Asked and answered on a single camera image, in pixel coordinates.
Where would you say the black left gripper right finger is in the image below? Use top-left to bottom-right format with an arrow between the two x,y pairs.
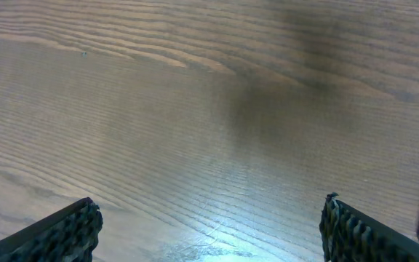
319,192 -> 419,262

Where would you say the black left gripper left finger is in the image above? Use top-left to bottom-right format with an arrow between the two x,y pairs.
0,197 -> 103,262

